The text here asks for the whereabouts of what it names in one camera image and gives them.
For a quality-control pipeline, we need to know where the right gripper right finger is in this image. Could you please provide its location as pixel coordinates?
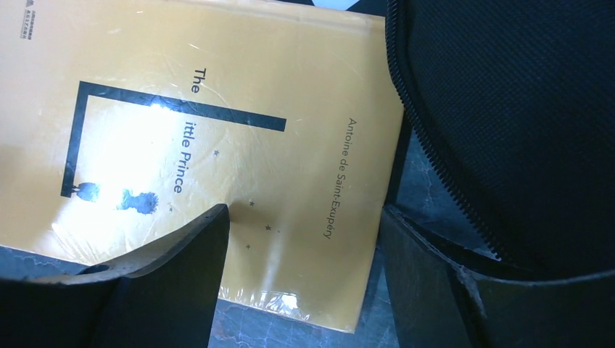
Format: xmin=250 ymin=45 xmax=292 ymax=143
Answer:
xmin=380 ymin=205 xmax=614 ymax=347

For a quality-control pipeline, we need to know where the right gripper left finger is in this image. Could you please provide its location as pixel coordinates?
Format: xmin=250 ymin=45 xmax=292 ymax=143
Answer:
xmin=1 ymin=204 xmax=230 ymax=347

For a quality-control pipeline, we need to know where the yellow notebook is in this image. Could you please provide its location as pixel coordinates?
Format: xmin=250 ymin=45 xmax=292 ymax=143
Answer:
xmin=1 ymin=1 xmax=403 ymax=333

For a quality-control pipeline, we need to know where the black backpack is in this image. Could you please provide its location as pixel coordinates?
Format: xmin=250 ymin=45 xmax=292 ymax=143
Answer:
xmin=278 ymin=0 xmax=615 ymax=280

